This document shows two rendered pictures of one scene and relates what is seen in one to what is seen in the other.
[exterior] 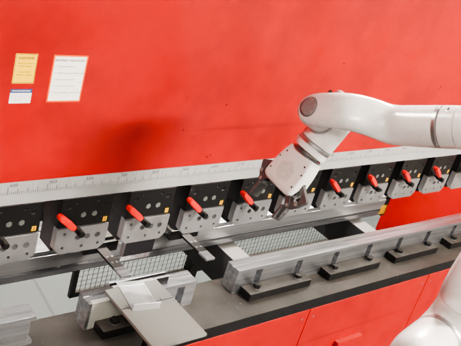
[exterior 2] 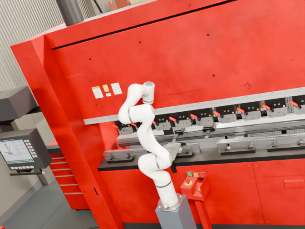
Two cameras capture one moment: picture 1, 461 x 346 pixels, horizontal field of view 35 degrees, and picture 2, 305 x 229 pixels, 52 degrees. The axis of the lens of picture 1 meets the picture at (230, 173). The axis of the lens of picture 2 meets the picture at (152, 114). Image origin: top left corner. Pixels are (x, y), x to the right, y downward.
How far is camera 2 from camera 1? 2.50 m
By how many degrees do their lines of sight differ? 65
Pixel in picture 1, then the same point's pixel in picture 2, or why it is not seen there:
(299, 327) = (250, 169)
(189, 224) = (178, 125)
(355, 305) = (287, 165)
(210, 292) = (212, 150)
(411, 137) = not seen: hidden behind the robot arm
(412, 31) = (246, 42)
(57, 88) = (115, 91)
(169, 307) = (173, 151)
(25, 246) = (129, 130)
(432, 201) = not seen: outside the picture
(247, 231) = (248, 130)
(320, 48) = (196, 62)
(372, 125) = not seen: hidden behind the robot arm
